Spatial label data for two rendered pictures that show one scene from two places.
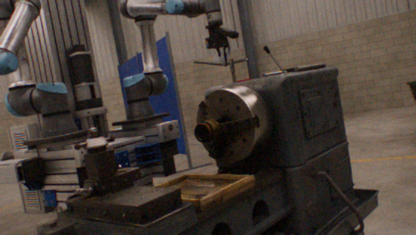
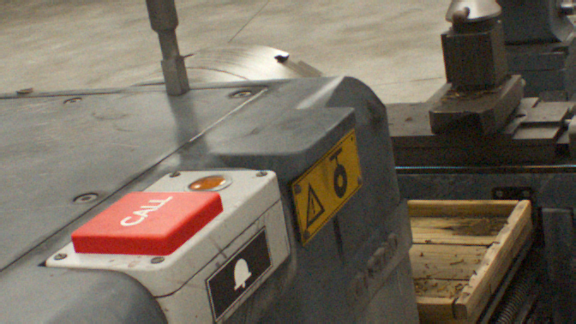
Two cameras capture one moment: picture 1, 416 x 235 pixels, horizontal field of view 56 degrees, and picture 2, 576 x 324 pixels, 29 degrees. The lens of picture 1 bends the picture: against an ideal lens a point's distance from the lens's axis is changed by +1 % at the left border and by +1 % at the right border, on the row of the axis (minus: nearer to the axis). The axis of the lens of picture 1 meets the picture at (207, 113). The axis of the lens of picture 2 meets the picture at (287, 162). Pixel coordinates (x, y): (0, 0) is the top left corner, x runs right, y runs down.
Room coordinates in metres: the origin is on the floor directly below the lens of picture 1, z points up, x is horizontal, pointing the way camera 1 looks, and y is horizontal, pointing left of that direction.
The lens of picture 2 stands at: (2.69, -0.28, 1.46)
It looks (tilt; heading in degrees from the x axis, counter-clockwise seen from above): 18 degrees down; 167
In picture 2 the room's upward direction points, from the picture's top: 10 degrees counter-clockwise
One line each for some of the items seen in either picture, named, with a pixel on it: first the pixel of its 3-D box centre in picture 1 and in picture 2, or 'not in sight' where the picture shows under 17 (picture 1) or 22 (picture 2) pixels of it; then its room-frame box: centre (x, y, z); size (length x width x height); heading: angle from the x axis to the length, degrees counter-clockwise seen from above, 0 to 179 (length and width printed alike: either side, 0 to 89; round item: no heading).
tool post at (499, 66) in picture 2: (101, 161); (472, 51); (1.26, 0.36, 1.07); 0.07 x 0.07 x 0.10; 48
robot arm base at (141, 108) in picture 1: (139, 108); not in sight; (2.10, 0.36, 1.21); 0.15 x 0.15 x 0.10
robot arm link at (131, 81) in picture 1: (136, 86); not in sight; (2.11, 0.35, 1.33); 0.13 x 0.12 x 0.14; 140
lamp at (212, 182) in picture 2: not in sight; (208, 187); (2.09, -0.18, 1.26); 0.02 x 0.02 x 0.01
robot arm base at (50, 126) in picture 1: (58, 123); not in sight; (1.70, 0.65, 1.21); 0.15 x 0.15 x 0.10
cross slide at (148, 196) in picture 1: (117, 200); (447, 130); (1.21, 0.33, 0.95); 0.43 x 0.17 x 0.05; 48
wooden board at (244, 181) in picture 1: (192, 190); (366, 257); (1.43, 0.10, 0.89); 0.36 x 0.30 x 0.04; 48
